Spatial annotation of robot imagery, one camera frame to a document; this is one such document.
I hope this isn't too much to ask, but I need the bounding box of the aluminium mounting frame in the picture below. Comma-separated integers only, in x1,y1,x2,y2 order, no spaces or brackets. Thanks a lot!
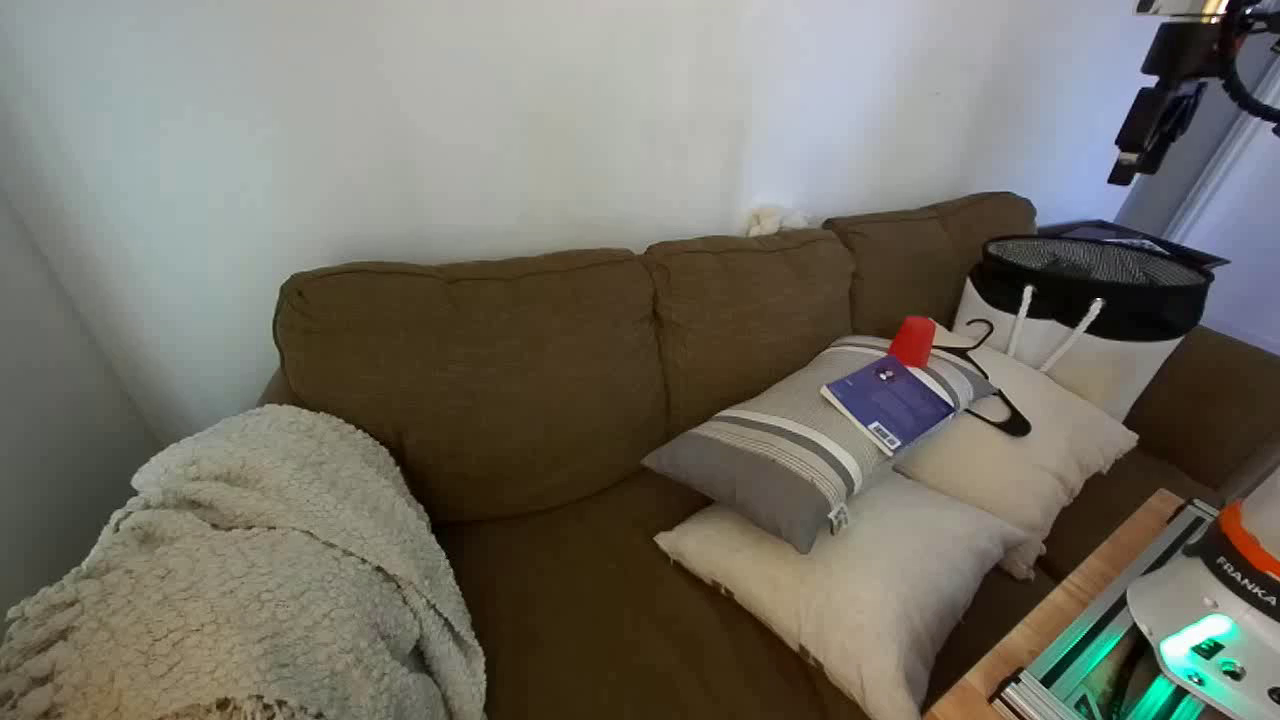
995,496,1280,720

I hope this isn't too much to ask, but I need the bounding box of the brown fabric sofa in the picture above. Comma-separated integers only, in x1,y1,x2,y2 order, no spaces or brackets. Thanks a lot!
257,190,1280,720

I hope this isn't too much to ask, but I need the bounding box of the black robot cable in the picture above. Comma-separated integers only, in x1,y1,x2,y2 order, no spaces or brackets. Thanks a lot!
1218,0,1280,139

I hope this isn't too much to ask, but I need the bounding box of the wooden side table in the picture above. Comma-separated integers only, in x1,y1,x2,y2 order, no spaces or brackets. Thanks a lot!
924,485,1191,720

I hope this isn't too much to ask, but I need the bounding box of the black round basket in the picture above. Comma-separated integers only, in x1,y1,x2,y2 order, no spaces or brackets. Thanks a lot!
951,218,1234,426

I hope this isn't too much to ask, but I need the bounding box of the red cup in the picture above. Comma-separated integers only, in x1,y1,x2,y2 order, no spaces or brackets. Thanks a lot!
889,314,944,372

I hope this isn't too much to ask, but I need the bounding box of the blue book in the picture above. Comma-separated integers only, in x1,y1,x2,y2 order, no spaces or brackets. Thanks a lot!
815,351,959,462

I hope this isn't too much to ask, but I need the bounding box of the cream square pillow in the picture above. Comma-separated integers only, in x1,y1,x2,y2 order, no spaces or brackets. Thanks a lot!
654,471,1038,720
891,326,1145,585

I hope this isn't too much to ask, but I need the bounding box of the cream knitted blanket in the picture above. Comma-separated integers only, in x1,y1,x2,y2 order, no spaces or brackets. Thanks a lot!
0,402,491,720

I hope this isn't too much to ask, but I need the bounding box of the grey striped pillow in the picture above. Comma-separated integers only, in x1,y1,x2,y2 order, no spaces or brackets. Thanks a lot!
639,334,995,557

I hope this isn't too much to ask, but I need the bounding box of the black clothes hanger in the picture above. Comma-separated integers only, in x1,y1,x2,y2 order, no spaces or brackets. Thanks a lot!
933,316,1038,441

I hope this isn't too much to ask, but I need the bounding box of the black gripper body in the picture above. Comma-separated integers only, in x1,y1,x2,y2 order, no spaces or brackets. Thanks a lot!
1135,0,1250,93

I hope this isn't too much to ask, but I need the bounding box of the small white wall fixture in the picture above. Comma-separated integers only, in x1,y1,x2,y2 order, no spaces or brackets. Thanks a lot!
739,201,793,242

